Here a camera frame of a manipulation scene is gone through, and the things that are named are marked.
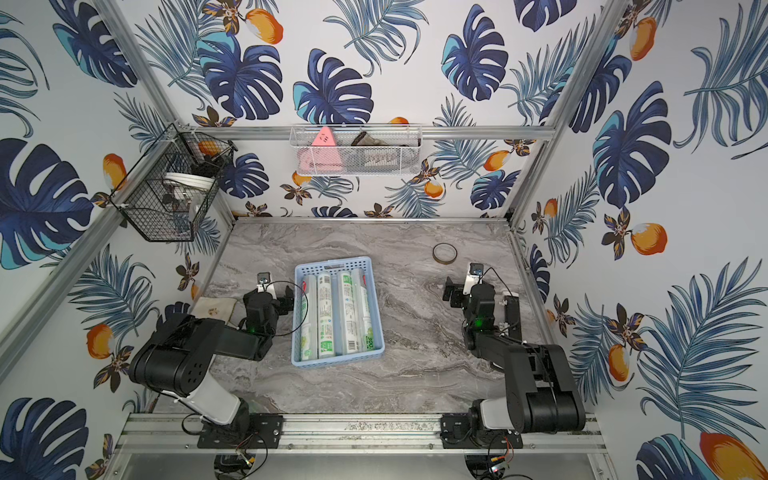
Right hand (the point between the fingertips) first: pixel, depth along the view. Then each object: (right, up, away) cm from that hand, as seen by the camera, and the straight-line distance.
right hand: (467, 279), depth 91 cm
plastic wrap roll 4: (-31, -16, -5) cm, 35 cm away
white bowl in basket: (-75, +27, -12) cm, 81 cm away
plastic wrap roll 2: (-43, -11, -1) cm, 44 cm away
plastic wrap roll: (-49, -12, +1) cm, 50 cm away
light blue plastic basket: (-42, +3, +14) cm, 44 cm away
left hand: (-61, -2, +2) cm, 61 cm away
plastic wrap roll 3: (-35, -16, -4) cm, 39 cm away
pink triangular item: (-44, +37, -1) cm, 58 cm away
